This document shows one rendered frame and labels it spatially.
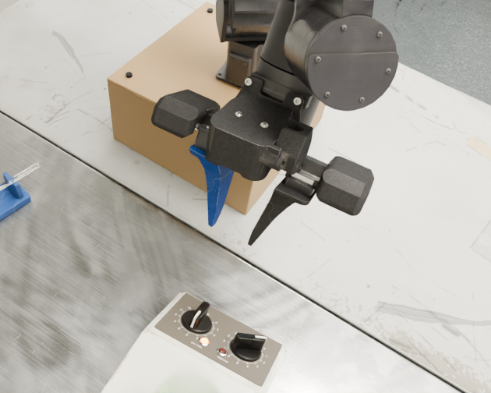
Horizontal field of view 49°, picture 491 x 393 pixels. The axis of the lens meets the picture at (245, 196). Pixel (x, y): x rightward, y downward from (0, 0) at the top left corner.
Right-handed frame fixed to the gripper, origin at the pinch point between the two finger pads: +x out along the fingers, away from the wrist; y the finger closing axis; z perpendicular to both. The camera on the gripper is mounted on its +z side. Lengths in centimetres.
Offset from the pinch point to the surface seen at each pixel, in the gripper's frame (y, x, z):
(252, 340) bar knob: 5.5, 13.3, -0.9
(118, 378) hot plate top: -3.1, 16.2, 8.6
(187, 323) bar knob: -1.0, 14.6, -0.2
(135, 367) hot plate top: -2.3, 15.5, 7.3
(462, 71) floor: 30, -5, -221
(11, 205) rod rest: -27.5, 16.3, -6.6
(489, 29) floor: 35, -26, -256
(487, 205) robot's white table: 25.8, 0.4, -35.2
